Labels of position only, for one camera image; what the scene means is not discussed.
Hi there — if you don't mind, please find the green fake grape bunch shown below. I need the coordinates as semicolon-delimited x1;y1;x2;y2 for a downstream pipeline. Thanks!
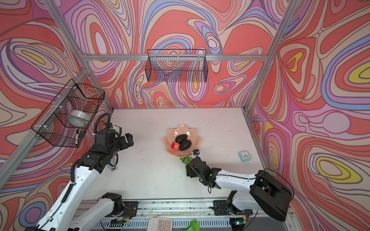
180;157;193;164

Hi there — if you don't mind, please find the black wire basket left wall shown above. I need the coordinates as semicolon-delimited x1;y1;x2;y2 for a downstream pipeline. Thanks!
31;80;105;148

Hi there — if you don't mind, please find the pink flower-shaped fruit bowl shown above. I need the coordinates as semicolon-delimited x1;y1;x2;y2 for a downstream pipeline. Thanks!
163;125;201;158

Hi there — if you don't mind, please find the dark fake avocado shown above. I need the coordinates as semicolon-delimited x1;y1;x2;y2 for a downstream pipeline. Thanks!
179;140;192;151
175;134;188;144

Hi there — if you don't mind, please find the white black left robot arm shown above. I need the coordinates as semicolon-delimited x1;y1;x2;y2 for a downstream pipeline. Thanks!
25;113;134;231

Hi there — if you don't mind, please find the black wire basket back wall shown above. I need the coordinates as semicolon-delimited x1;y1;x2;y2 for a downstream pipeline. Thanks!
145;49;208;83

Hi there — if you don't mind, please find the green plastic bag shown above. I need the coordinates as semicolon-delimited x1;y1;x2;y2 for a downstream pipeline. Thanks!
182;219;201;231

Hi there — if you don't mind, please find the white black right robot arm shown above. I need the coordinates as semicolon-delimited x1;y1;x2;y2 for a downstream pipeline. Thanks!
186;149;294;221

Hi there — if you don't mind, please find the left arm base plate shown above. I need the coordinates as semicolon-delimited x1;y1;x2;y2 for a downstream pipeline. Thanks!
105;201;139;218

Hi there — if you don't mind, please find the red fake apple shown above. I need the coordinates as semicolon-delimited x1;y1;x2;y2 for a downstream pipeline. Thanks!
171;142;180;152

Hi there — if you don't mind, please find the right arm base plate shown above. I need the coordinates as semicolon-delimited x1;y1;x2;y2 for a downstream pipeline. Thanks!
211;200;253;217

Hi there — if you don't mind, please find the white keypad calculator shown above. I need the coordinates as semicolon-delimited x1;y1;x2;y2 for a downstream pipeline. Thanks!
146;218;173;231

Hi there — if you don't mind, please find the black wire basket wall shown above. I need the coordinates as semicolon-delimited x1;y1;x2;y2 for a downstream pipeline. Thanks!
145;49;208;83
31;80;105;148

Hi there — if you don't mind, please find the small teal clock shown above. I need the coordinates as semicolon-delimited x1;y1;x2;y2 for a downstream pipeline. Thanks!
238;150;251;162

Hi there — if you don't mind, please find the aluminium front rail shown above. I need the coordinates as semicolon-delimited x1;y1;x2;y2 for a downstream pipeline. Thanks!
122;197;227;219

